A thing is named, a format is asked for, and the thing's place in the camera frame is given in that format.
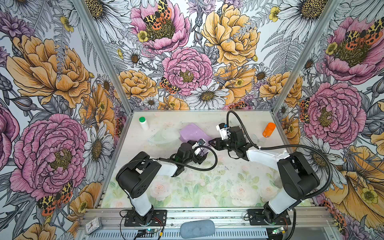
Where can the white bottle green cap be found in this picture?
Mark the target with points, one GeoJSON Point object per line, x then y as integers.
{"type": "Point", "coordinates": [144, 123]}

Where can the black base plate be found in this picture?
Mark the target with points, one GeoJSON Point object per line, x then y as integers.
{"type": "Point", "coordinates": [154, 218]}
{"type": "Point", "coordinates": [255, 216]}

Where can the clear glass bowl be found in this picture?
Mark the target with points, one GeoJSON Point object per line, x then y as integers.
{"type": "Point", "coordinates": [164, 136]}

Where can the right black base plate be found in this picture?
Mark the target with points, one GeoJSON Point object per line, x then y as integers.
{"type": "Point", "coordinates": [255, 216]}

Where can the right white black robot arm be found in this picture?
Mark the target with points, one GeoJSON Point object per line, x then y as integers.
{"type": "Point", "coordinates": [297, 176]}

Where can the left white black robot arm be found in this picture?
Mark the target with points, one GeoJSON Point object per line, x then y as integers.
{"type": "Point", "coordinates": [135, 177]}

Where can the aluminium front rail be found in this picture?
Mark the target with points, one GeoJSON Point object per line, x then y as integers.
{"type": "Point", "coordinates": [222, 217]}

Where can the orange bottle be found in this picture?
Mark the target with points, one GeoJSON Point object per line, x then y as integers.
{"type": "Point", "coordinates": [269, 129]}

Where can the grey foam pad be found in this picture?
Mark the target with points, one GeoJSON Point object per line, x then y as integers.
{"type": "Point", "coordinates": [197, 229]}

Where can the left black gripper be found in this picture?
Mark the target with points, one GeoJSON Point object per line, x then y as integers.
{"type": "Point", "coordinates": [198, 158]}

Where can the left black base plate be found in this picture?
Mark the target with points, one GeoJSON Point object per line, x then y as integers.
{"type": "Point", "coordinates": [154, 218]}

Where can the pink wrapping paper sheet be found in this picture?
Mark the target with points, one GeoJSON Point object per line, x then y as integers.
{"type": "Point", "coordinates": [192, 132]}

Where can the small white clock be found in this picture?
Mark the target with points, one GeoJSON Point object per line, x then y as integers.
{"type": "Point", "coordinates": [93, 225]}

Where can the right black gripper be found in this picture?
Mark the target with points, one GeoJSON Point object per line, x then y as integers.
{"type": "Point", "coordinates": [217, 146]}

